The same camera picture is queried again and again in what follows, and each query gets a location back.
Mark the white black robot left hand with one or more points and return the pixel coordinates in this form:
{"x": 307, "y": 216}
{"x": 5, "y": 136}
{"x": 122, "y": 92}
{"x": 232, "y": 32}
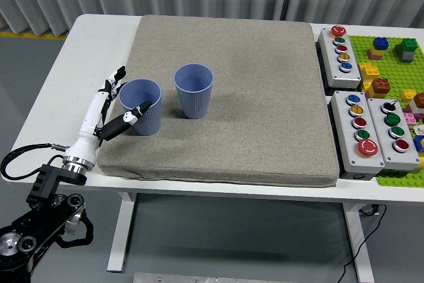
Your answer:
{"x": 91, "y": 120}

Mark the blue ribbed plastic cup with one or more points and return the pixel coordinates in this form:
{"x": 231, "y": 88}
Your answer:
{"x": 150, "y": 120}
{"x": 193, "y": 104}

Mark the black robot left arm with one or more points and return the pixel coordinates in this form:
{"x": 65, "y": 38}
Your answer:
{"x": 43, "y": 190}

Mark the white table leg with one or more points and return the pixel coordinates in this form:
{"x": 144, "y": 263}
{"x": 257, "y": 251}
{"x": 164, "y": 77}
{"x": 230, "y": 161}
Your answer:
{"x": 121, "y": 230}
{"x": 359, "y": 246}

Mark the grey-brown fabric mat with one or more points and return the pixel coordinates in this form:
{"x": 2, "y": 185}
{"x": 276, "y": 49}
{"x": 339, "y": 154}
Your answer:
{"x": 248, "y": 97}

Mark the grey five-button control box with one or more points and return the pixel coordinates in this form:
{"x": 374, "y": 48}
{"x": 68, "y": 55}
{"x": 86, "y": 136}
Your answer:
{"x": 334, "y": 64}

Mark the grey box with red mushroom button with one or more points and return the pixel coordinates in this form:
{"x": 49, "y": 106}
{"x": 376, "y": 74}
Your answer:
{"x": 344, "y": 130}

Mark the brown orange brick stack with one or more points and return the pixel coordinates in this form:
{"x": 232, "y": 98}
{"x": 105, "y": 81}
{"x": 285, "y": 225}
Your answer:
{"x": 380, "y": 85}

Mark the blue yellow brick stack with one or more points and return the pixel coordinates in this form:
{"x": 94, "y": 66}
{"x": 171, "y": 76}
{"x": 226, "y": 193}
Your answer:
{"x": 380, "y": 44}

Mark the green brick baseplate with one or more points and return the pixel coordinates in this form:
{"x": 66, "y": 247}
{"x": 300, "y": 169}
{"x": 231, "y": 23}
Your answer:
{"x": 391, "y": 64}

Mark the pink toy brick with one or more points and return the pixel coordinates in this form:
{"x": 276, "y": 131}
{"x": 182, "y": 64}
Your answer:
{"x": 409, "y": 119}

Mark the small yellow toy brick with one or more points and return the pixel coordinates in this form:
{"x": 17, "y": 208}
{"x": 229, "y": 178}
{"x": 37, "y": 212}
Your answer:
{"x": 408, "y": 95}

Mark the green grey brick stack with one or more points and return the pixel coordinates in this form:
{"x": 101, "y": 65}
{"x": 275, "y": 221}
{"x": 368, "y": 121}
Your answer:
{"x": 406, "y": 47}

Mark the white printed tile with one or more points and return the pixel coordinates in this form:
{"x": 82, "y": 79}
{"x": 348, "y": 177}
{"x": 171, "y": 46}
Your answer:
{"x": 419, "y": 130}

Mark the brown pink brick stack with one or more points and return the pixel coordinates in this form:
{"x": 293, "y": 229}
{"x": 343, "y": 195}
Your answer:
{"x": 419, "y": 100}

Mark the blue yellow toy bricks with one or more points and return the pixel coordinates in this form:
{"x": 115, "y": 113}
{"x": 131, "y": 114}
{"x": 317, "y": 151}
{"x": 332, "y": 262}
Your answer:
{"x": 419, "y": 144}

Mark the grey box with black switch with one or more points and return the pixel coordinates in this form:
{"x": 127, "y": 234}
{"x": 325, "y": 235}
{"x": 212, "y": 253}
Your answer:
{"x": 409, "y": 157}

